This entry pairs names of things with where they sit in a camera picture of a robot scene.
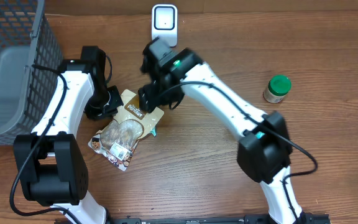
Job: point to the green lid jar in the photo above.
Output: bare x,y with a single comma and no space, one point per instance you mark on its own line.
277,88

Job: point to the grey plastic mesh basket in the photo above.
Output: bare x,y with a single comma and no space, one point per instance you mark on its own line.
25,39

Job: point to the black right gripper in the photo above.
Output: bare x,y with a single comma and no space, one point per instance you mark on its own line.
154,99

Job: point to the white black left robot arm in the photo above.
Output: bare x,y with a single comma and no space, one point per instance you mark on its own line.
52,174

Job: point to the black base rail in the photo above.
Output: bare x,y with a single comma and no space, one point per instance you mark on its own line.
307,218

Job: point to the brown snack pouch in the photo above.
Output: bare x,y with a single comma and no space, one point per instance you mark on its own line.
118,140

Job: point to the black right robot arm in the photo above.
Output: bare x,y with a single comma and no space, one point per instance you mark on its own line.
264,147

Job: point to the white barcode scanner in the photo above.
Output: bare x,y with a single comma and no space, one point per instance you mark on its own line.
165,23

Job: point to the teal tissue pack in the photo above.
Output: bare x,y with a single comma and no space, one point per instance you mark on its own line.
259,135

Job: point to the teal white wipes packet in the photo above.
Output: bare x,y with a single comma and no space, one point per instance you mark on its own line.
153,132

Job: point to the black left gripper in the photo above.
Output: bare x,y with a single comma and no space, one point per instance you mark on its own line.
97,114

